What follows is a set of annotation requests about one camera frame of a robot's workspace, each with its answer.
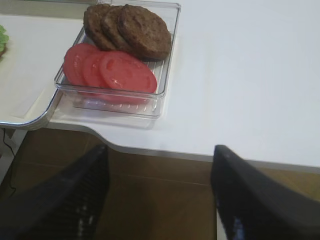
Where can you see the clear patty and tomato box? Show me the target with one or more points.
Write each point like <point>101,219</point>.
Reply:
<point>113,106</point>

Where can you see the brown meat patty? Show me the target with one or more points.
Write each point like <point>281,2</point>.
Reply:
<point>92,25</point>
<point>109,25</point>
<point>145,31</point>

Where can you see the right brown meat patty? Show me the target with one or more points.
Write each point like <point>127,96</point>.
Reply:
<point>145,31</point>

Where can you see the middle red tomato slice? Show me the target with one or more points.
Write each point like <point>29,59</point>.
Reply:
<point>91,72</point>

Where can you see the left red tomato slice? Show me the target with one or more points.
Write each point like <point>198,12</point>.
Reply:
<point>73,62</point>

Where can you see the green lettuce leaf on burger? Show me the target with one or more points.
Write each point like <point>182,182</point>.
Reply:
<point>3,39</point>

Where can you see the right red tomato slice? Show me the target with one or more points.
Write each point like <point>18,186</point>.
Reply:
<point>122,71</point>

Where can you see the left brown meat patty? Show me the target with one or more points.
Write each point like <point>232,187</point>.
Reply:
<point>92,25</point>

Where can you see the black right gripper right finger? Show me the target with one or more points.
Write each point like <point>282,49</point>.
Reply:
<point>251,206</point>

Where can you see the red tomato slice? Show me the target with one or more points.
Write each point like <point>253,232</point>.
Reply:
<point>73,62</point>
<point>122,71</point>
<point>91,72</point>

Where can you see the middle brown meat patty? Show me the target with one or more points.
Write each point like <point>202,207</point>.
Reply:
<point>109,25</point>

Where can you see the white rectangular serving tray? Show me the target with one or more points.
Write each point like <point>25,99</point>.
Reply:
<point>30,75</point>

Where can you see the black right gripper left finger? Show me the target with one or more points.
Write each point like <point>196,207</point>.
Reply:
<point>67,206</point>

